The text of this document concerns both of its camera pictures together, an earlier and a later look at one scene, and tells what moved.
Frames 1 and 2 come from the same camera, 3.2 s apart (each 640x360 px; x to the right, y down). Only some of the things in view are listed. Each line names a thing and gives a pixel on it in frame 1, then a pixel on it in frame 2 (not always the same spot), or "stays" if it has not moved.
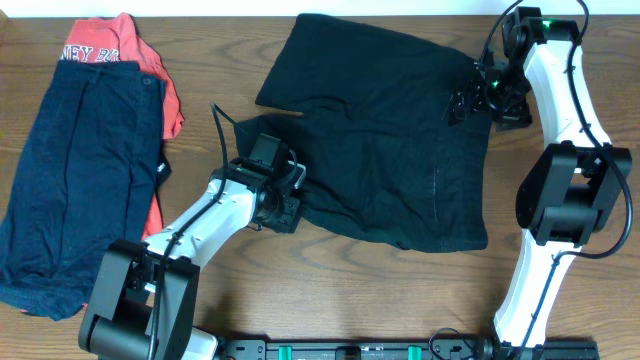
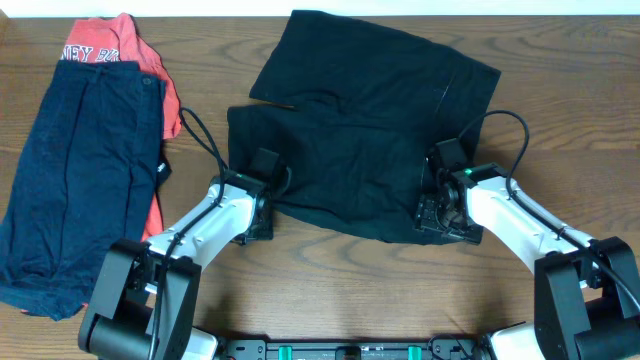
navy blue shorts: [89, 177] stays
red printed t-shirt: [117, 38] stays
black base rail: [381, 349] stays
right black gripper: [460, 105] → [445, 226]
